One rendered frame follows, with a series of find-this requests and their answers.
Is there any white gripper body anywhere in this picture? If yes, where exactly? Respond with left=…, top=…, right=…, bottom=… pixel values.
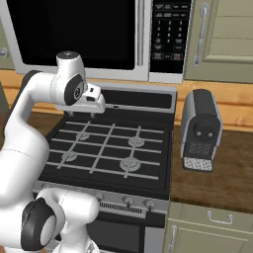
left=53, top=94, right=107, bottom=116

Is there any black gas hob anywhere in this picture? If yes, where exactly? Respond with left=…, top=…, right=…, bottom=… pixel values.
left=33, top=81, right=179, bottom=215

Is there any silver and black microwave oven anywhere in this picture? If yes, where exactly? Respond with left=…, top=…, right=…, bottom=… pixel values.
left=0, top=0, right=194, bottom=84

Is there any green cupboard door with knob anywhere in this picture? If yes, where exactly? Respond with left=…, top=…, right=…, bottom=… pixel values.
left=0, top=19, right=17, bottom=71

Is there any black and silver coffee machine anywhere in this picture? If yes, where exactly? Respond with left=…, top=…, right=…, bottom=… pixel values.
left=180, top=88, right=224, bottom=173

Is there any black and silver oven door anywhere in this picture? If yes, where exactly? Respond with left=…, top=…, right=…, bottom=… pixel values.
left=53, top=211, right=166, bottom=253

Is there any green drawer front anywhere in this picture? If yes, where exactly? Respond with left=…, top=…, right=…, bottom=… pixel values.
left=167, top=201, right=253, bottom=233

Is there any green base cupboard door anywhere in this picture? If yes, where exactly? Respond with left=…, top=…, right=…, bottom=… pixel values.
left=162, top=219, right=253, bottom=253

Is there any silver microwave door handle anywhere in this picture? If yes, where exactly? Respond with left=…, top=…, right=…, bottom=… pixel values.
left=135, top=0, right=146, bottom=67

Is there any silver long cupboard handle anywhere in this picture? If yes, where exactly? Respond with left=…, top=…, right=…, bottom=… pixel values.
left=192, top=2, right=211, bottom=68

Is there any silver base cupboard handle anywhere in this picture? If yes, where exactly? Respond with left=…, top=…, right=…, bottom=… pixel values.
left=168, top=224, right=179, bottom=253

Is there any green wall cupboard door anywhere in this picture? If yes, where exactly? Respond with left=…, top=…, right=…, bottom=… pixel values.
left=183, top=0, right=253, bottom=84

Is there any silver drawer handle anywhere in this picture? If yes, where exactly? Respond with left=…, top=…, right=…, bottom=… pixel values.
left=206, top=210, right=234, bottom=226

